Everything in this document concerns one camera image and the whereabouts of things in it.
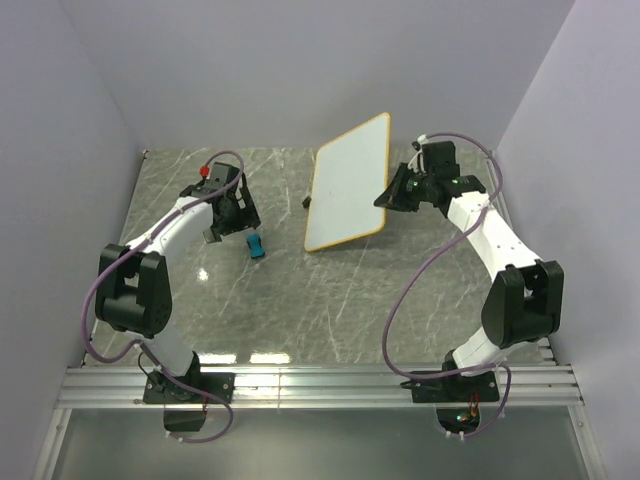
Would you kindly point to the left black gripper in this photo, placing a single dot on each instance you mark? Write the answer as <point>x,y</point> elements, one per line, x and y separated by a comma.
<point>246,217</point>

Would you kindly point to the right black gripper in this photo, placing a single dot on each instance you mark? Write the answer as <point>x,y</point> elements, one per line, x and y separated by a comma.
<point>391,197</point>

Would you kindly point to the blue whiteboard eraser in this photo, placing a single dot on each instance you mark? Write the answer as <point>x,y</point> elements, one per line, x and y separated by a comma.
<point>254,243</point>

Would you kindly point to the yellow framed whiteboard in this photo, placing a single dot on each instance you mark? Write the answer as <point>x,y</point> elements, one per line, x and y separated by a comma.
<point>350,172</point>

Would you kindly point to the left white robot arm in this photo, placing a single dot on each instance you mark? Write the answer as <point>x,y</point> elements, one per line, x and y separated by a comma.
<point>134,294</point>

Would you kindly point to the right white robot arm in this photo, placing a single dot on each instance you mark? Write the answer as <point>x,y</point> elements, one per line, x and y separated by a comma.
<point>525,299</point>

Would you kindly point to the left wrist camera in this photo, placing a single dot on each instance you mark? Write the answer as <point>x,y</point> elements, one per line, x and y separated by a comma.
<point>217,175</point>

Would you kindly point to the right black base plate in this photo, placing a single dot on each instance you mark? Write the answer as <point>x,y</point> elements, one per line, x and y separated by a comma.
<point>454,389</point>

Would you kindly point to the aluminium mounting rail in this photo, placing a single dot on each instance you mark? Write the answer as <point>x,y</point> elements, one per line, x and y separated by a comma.
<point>295,387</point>

